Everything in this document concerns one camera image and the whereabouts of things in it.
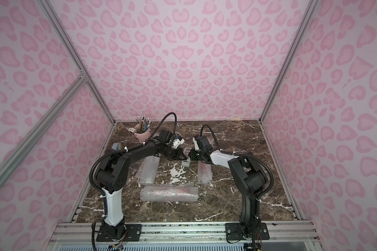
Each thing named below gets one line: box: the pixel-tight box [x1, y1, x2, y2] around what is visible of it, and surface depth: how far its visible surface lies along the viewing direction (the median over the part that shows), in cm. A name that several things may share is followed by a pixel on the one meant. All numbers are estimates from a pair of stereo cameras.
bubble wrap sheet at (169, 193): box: [140, 184, 200, 202], surface depth 81 cm
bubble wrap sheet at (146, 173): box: [135, 155, 161, 186], surface depth 90 cm
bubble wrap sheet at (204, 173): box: [197, 160, 214, 185], surface depth 88 cm
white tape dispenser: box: [181, 146, 193, 167], surface depth 97 cm
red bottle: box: [150, 186, 194, 197], surface depth 81 cm
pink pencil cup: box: [134, 123, 152, 143], surface depth 103 cm
